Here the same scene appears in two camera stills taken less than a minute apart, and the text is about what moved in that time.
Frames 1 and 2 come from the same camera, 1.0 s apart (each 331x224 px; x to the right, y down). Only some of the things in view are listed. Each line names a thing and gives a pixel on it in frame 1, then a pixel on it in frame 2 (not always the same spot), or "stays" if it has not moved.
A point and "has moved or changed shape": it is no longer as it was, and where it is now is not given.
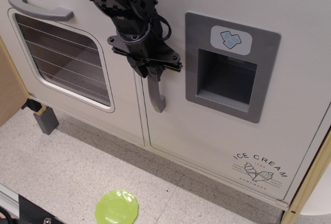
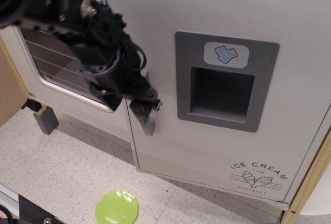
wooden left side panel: [13, 94] stays
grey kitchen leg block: [47, 120] stays
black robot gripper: [144, 45] -> [115, 73]
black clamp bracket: [32, 104] stays
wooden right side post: [310, 184] stays
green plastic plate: [116, 207] stays
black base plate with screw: [30, 213] stays
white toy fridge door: [253, 93] has moved or changed shape
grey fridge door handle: [158, 101] -> [148, 122]
